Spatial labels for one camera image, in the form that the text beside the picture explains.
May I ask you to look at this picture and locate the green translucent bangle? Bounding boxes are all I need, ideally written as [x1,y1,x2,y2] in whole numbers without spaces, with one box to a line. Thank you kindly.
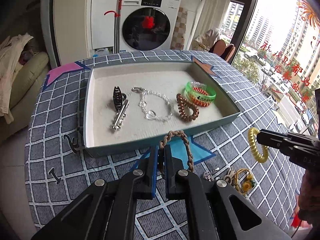
[185,81,216,102]

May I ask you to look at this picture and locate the brown round chair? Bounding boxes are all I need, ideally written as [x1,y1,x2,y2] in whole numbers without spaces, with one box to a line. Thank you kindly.
[209,40,235,62]

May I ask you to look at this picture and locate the silver rhinestone charm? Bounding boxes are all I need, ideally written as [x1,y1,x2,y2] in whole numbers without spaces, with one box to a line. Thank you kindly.
[202,167,220,181]

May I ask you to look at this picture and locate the white detergent bottle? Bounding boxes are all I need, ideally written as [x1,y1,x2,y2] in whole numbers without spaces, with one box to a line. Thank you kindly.
[93,48,110,57]

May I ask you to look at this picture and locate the white front-load washing machine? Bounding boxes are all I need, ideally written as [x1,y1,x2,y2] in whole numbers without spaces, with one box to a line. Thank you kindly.
[119,0,180,53]

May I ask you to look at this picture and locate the yellow flower hair tie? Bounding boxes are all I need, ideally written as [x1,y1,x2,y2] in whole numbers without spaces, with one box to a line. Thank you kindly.
[223,167,257,194]

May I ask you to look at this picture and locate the beige cloth on chair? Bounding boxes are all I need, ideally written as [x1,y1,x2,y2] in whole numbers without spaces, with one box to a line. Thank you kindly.
[191,28,221,51]

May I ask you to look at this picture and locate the silver bead chain bracelet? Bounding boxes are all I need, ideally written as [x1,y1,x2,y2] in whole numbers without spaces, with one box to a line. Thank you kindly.
[131,87,175,123]

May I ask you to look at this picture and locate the red-handled mop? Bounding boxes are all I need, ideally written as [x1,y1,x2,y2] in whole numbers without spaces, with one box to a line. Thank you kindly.
[104,0,122,54]

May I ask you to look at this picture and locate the yellow spiral hair tie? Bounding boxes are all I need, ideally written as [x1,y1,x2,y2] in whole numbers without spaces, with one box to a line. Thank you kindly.
[247,127,270,164]

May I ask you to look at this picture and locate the brown braided rope bracelet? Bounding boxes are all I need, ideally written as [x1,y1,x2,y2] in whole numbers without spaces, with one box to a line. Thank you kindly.
[159,129,195,176]

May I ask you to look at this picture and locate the silver metal hair barrette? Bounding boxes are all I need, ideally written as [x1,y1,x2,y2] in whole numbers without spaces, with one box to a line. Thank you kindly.
[111,99,129,132]

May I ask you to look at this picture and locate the beige jacket on armchair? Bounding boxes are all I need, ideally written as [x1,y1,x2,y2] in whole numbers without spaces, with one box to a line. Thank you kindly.
[0,33,33,124]

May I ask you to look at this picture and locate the cream leather armchair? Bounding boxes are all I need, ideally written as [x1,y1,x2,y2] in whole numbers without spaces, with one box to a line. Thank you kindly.
[1,51,50,141]

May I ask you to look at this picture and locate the brown spiral hair tie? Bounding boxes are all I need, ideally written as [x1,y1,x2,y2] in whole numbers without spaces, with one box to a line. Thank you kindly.
[176,93,200,123]

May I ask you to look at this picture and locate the orange spiral hair tie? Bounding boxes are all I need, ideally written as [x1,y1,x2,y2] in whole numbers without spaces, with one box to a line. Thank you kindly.
[190,87,213,108]

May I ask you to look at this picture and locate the black hair tie on cloth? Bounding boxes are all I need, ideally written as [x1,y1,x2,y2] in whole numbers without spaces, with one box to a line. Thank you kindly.
[62,127,85,155]

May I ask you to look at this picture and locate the checkered towel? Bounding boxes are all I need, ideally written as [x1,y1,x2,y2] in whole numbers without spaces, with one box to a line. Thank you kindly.
[170,7,188,50]

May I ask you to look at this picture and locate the blue checked tablecloth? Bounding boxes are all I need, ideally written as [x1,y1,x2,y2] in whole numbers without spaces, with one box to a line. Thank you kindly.
[24,50,304,232]

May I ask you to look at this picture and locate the black claw hair clip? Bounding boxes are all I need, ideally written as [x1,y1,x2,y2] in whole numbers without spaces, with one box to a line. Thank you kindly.
[113,86,126,112]

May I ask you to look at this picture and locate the blue-grey shallow tray box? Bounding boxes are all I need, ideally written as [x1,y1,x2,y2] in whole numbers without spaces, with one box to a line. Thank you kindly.
[84,61,240,158]

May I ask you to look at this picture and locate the person's right hand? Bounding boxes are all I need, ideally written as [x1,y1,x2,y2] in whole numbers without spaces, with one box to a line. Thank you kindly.
[298,170,319,226]

